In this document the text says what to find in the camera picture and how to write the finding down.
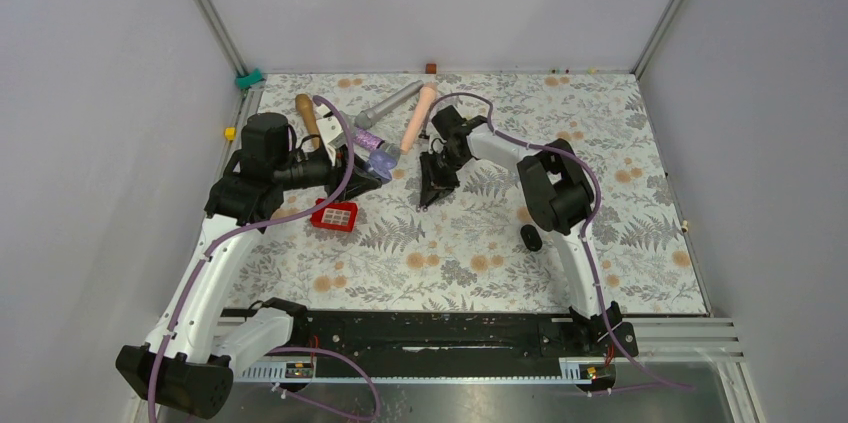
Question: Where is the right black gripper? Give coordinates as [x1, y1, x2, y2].
[420, 148, 470, 207]

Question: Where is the lilac oval earbud case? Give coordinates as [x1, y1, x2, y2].
[368, 149, 400, 183]

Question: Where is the black earbud charging case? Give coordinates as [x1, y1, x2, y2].
[519, 224, 543, 252]

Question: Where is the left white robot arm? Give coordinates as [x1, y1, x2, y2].
[116, 112, 381, 422]

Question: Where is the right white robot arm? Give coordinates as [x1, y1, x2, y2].
[419, 107, 637, 357]

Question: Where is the purple glitter microphone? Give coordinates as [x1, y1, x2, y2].
[354, 128, 401, 158]

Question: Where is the red lego brick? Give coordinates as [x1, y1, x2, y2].
[310, 201, 359, 233]

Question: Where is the silver grey microphone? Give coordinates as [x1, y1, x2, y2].
[354, 80, 424, 130]

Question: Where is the floral patterned mat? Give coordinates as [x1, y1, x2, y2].
[226, 73, 707, 315]

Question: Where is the pink toy microphone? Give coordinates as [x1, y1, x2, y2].
[399, 82, 438, 155]

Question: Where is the brown toy microphone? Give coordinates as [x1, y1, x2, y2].
[295, 93, 323, 150]

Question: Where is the yellow small block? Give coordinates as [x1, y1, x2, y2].
[224, 127, 236, 142]

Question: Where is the teal corner clip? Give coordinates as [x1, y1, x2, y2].
[235, 68, 264, 91]

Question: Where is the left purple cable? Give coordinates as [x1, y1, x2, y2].
[145, 95, 382, 423]

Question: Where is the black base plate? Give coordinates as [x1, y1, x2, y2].
[218, 309, 640, 380]

